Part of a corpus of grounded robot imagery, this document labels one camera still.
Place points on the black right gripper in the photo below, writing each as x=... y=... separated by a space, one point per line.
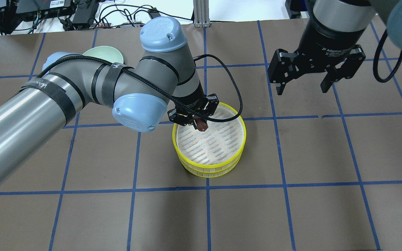
x=326 y=43

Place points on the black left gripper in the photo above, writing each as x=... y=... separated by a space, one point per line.
x=193 y=100

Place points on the brown bun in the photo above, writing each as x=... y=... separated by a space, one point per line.
x=201 y=124

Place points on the yellow steamer layer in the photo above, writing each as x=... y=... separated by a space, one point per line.
x=215 y=147
x=209 y=171

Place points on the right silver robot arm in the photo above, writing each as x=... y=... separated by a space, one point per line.
x=354 y=15

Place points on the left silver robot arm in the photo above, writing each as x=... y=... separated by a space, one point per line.
x=165 y=80

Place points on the black power adapter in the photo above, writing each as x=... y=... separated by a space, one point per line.
x=153 y=13

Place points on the light green plate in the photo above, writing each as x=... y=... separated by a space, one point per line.
x=107 y=53

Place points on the aluminium frame post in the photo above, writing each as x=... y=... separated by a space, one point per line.
x=201 y=14

